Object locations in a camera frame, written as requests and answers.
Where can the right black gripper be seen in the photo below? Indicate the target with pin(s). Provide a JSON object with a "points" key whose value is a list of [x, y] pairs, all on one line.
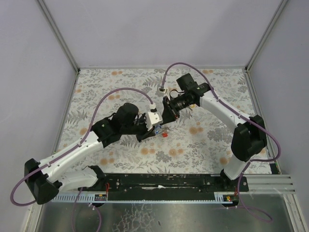
{"points": [[169, 110]]}

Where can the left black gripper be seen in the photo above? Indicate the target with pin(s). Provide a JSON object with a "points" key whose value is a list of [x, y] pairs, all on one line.
{"points": [[144, 135]]}

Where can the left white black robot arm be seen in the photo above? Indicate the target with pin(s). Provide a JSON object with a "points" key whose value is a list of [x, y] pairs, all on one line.
{"points": [[48, 177]]}

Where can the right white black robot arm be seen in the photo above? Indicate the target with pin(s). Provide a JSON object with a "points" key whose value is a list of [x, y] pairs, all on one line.
{"points": [[248, 139]]}

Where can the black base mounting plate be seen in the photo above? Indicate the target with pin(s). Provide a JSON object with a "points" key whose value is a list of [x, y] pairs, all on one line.
{"points": [[166, 188]]}

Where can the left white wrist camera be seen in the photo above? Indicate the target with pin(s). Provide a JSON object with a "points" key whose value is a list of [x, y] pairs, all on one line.
{"points": [[153, 117]]}

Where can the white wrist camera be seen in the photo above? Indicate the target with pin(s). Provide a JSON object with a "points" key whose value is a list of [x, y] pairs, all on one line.
{"points": [[153, 117], [164, 91]]}

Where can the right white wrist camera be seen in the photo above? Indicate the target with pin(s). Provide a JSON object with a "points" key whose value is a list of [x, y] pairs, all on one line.
{"points": [[164, 91]]}

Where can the left aluminium frame post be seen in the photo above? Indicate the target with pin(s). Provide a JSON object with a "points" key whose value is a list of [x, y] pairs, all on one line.
{"points": [[58, 35]]}

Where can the aluminium frame post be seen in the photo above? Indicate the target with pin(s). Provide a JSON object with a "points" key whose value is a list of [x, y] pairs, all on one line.
{"points": [[58, 35], [271, 25]]}

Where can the right aluminium frame post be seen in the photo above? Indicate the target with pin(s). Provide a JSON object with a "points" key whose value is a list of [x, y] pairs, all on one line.
{"points": [[271, 25]]}

